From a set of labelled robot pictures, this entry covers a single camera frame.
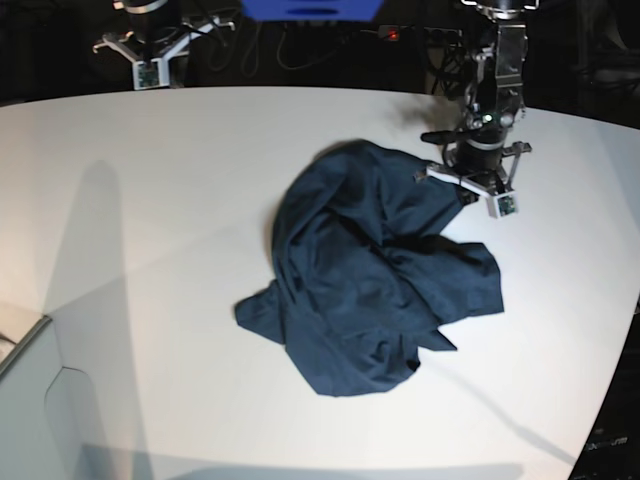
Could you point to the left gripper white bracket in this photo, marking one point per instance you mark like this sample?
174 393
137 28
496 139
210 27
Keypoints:
480 164

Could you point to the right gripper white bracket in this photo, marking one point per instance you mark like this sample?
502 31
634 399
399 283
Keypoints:
163 63

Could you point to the dark blue t-shirt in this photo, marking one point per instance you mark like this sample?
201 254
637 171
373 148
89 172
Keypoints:
364 277

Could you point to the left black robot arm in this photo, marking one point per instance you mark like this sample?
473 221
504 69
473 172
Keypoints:
492 94

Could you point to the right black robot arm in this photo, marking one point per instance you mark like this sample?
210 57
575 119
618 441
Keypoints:
148 19

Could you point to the blue plastic box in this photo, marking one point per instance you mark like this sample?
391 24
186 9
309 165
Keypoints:
311 10

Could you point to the black power strip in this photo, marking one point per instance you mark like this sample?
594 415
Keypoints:
431 35

